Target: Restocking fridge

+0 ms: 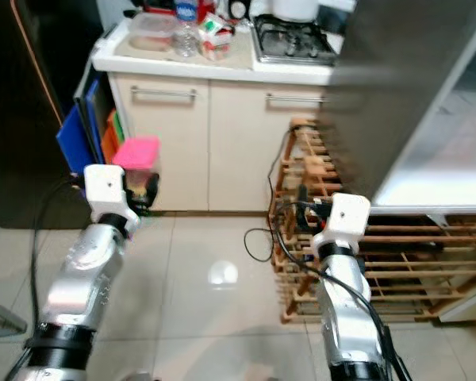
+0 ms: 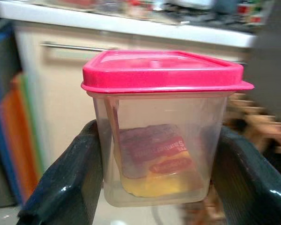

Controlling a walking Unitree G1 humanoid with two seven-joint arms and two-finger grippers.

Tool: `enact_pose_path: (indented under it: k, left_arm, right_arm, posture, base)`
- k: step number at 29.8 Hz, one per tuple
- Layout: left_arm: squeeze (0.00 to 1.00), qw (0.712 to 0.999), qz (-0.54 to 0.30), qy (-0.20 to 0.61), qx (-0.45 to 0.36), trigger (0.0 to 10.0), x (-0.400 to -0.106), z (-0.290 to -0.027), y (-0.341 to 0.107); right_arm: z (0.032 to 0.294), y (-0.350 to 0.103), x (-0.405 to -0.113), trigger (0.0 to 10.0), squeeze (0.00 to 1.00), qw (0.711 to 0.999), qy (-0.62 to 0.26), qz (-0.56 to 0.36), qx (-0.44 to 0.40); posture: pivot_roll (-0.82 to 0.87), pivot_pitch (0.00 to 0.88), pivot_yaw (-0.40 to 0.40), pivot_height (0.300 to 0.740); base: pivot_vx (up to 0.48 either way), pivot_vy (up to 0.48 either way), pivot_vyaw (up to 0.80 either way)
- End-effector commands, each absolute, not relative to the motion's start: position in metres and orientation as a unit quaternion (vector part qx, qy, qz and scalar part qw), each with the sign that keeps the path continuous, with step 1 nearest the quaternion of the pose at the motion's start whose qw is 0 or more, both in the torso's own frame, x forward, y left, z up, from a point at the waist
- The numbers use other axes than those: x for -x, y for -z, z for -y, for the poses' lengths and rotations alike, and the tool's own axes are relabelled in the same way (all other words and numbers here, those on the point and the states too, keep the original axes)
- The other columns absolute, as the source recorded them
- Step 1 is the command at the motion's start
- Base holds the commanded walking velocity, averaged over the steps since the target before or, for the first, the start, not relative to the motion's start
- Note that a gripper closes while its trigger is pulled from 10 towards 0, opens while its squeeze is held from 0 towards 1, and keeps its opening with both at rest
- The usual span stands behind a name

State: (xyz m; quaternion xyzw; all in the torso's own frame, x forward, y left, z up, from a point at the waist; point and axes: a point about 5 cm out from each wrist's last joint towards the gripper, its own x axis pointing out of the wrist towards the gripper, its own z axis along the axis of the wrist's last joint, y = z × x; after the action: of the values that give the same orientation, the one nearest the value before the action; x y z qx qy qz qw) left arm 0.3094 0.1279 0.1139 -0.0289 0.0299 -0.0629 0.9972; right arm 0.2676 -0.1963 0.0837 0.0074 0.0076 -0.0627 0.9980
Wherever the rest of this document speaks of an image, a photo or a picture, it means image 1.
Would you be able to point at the pink lid clear jar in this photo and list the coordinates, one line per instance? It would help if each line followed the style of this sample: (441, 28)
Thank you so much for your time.
(136, 151)

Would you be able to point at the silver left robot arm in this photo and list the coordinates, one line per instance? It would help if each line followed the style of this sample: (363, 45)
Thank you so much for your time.
(83, 278)

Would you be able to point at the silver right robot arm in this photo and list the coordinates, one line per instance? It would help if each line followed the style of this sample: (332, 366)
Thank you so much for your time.
(345, 309)

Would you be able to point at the dark grey fridge door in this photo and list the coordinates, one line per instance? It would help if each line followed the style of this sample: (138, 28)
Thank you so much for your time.
(381, 95)

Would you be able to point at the orange board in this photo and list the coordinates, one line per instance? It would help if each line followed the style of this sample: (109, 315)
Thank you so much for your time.
(109, 139)

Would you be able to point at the blue board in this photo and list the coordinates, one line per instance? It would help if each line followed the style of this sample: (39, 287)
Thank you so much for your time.
(75, 139)

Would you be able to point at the beige cabinet white counter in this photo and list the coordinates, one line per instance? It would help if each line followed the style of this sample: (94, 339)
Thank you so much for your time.
(230, 143)

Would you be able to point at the wooden bottle rack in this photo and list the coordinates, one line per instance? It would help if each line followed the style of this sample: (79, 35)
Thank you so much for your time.
(428, 270)

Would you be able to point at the black tall appliance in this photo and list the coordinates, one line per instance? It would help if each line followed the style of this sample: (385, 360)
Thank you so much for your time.
(24, 119)

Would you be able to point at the clear plastic food container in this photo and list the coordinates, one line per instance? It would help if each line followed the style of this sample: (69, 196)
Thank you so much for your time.
(151, 33)

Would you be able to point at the blue cap water bottle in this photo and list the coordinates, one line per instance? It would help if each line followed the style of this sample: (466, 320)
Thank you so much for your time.
(186, 32)

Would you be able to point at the black gas stove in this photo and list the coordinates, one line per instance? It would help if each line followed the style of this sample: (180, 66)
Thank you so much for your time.
(293, 44)

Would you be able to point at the white green milk carton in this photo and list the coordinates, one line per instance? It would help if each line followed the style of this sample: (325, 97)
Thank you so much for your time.
(216, 38)

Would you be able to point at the red kitchen appliance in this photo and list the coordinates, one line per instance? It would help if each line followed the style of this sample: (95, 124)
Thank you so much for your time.
(159, 5)

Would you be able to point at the grey stool metal leg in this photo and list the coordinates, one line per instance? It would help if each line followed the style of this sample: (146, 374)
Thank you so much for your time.
(4, 317)

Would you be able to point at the white pot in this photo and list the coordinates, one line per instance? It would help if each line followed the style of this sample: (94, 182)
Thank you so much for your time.
(293, 8)

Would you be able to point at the black round kitchen timer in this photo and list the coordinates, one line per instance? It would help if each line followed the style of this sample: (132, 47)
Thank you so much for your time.
(238, 8)

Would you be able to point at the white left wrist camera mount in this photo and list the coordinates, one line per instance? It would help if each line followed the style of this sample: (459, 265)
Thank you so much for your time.
(107, 186)

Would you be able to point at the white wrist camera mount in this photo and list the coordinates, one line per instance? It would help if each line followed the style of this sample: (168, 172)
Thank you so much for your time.
(107, 186)
(349, 216)

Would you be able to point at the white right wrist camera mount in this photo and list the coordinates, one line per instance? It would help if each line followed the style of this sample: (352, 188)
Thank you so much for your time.
(349, 216)

